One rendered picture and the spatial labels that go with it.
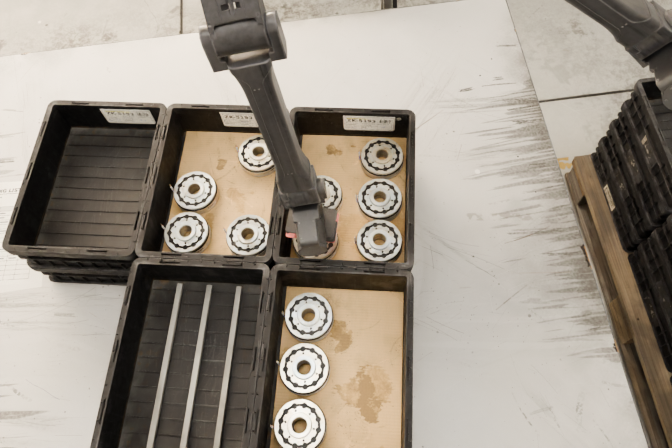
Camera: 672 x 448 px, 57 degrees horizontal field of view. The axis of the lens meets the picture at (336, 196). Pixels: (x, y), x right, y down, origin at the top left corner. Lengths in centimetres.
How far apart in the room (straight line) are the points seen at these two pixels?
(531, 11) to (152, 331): 222
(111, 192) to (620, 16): 117
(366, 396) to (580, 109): 175
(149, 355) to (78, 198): 45
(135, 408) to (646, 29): 118
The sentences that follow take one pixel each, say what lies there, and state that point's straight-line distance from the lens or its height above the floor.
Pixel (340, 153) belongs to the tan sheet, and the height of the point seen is 83.
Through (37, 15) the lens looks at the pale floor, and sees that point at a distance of 334.
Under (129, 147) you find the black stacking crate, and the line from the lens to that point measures 165.
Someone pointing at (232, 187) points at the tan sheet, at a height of 83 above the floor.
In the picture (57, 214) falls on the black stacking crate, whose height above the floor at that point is 83.
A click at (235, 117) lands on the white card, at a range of 153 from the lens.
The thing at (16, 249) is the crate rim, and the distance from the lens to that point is 151.
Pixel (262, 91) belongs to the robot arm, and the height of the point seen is 141.
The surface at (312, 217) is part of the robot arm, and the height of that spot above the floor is 108.
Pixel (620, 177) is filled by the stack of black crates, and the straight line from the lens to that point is 225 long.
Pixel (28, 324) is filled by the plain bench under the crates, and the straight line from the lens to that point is 170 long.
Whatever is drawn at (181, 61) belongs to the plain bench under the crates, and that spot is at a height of 70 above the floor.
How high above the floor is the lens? 214
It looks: 63 degrees down
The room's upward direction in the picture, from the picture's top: 6 degrees counter-clockwise
